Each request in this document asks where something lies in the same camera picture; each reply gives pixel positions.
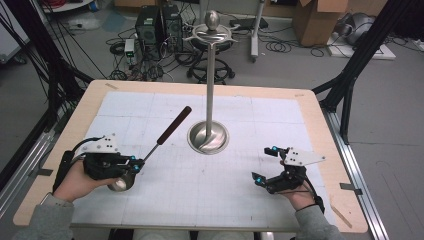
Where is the aluminium rail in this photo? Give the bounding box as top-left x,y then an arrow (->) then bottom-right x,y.
0,130 -> 57,218
320,108 -> 390,240

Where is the steel utensil stand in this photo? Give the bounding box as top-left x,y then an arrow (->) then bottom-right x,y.
182,9 -> 239,156

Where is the black frame stand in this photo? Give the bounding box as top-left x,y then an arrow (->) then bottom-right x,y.
312,0 -> 416,145
0,0 -> 95,189

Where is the flat black device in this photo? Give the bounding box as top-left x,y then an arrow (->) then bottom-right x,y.
229,17 -> 270,32

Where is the black tape piece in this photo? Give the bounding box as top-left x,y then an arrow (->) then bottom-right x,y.
339,182 -> 363,196
30,168 -> 54,178

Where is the person's right hand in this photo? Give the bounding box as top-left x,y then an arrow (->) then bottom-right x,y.
278,186 -> 316,211

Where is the wooden table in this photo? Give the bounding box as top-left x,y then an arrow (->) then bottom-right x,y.
13,79 -> 369,234

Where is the white stand pole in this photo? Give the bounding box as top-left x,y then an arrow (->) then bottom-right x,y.
249,0 -> 268,64

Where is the small grey power box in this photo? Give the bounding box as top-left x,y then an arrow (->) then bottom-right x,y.
124,38 -> 136,58

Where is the grey rounded device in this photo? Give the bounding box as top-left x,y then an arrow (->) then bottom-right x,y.
334,12 -> 376,46

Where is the cardboard box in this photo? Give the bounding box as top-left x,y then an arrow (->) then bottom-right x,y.
291,0 -> 350,48

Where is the white floor board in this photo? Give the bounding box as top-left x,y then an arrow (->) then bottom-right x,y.
325,32 -> 398,62

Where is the ladle with brown handle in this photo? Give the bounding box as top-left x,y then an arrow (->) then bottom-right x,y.
107,105 -> 193,193

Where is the black computer tower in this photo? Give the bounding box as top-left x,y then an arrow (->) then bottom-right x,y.
134,5 -> 162,53
161,3 -> 184,53

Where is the black wheeled stool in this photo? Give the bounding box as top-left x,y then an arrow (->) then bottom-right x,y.
185,39 -> 236,85

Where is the person's left hand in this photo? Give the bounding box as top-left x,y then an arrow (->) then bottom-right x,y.
53,161 -> 118,203

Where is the wooden stick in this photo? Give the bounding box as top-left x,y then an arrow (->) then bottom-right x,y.
329,203 -> 353,230

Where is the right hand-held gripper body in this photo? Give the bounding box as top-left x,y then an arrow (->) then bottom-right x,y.
266,147 -> 327,195

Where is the white grid paper mat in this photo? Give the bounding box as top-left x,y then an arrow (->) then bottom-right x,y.
71,90 -> 336,232

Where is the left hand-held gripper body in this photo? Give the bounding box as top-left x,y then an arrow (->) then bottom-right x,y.
81,134 -> 134,181

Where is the coiled black cable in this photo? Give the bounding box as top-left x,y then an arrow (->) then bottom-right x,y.
264,39 -> 292,54

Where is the white cabinet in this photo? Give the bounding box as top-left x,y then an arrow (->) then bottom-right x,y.
0,0 -> 32,65

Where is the tangle of black cables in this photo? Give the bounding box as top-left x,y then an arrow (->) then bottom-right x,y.
105,28 -> 189,82

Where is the white round table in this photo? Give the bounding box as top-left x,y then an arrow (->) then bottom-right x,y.
40,0 -> 97,14

